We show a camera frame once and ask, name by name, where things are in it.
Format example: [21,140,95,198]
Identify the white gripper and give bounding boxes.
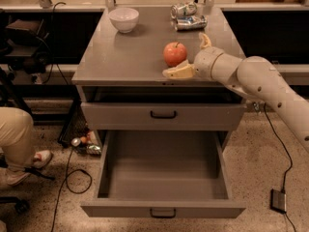
[162,33,224,81]

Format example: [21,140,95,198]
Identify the red apple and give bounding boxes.
[163,42,187,67]

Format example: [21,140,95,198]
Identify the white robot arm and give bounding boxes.
[162,33,309,151]

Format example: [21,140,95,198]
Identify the grey drawer cabinet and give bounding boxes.
[72,6,244,145]

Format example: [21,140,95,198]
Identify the closed grey middle drawer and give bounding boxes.
[81,102,245,131]

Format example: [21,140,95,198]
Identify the open grey bottom drawer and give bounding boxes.
[81,130,245,218]

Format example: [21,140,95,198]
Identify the green crushed soda can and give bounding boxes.
[170,2,197,19]

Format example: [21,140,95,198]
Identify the white ceramic bowl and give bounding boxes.
[108,8,139,33]

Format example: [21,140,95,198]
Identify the pile of items on floor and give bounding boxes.
[70,130,101,156]

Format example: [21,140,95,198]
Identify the black equipment on shelf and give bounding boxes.
[1,15,51,74]

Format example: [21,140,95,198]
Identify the black power adapter box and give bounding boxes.
[270,189,287,214]

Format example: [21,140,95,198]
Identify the white red sneaker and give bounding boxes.
[33,150,53,169]

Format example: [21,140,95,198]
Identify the person leg beige trousers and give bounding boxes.
[0,107,36,187]

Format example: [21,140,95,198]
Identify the black office chair base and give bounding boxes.
[0,155,55,214]

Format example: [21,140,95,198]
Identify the black adapter cable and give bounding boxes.
[263,103,297,232]

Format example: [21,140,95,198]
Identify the black floor cable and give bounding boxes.
[50,147,94,232]

